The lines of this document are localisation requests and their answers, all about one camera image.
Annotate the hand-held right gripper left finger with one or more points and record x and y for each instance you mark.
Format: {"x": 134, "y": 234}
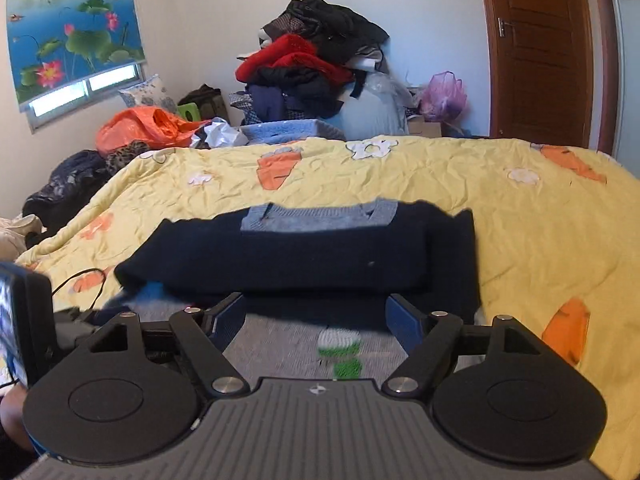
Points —
{"x": 227, "y": 317}

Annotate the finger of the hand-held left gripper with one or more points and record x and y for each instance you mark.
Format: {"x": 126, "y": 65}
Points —
{"x": 75, "y": 327}

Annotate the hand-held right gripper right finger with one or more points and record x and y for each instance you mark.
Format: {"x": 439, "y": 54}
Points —
{"x": 402, "y": 317}

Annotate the navy and grey knit sweater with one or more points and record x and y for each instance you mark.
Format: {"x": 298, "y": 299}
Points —
{"x": 300, "y": 260}

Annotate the person's left forearm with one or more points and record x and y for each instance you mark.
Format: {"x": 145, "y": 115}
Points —
{"x": 12, "y": 417}

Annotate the pile of clothes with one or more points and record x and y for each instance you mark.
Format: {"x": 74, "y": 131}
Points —
{"x": 305, "y": 65}

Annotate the cream cloth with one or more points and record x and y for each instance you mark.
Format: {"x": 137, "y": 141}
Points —
{"x": 17, "y": 235}

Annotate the dark jacket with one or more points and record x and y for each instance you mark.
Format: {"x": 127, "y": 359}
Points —
{"x": 70, "y": 185}

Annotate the yellow carrot print blanket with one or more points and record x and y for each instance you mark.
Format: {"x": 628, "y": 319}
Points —
{"x": 525, "y": 235}

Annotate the leopard pattern cloth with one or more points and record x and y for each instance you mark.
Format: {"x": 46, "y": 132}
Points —
{"x": 125, "y": 156}

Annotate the white crumpled plastic bag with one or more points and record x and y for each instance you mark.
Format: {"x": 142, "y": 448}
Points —
{"x": 222, "y": 134}

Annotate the cardboard box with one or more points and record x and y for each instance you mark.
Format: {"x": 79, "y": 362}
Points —
{"x": 424, "y": 127}

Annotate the light blue folded blanket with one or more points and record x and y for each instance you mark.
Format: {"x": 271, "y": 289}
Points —
{"x": 292, "y": 132}

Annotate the orange plastic bag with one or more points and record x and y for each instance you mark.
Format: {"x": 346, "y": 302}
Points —
{"x": 135, "y": 127}

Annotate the pale blue bundle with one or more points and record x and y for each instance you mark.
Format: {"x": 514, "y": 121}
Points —
{"x": 372, "y": 110}

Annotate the green stool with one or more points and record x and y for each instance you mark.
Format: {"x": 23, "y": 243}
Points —
{"x": 189, "y": 111}

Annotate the dark bag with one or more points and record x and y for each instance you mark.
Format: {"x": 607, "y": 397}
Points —
{"x": 207, "y": 97}

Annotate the purple plastic bag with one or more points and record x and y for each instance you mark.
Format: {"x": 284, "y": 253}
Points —
{"x": 442, "y": 95}

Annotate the window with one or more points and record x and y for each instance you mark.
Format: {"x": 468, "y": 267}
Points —
{"x": 60, "y": 97}

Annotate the blue patterned pillow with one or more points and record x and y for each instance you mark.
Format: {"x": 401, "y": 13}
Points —
{"x": 150, "y": 92}

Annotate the brown wooden door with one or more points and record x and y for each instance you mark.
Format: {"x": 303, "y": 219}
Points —
{"x": 545, "y": 60}

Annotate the white flower print wardrobe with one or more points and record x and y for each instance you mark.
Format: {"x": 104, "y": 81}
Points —
{"x": 627, "y": 60}

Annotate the lotus pond wall poster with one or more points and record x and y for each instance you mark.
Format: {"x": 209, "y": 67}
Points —
{"x": 75, "y": 25}

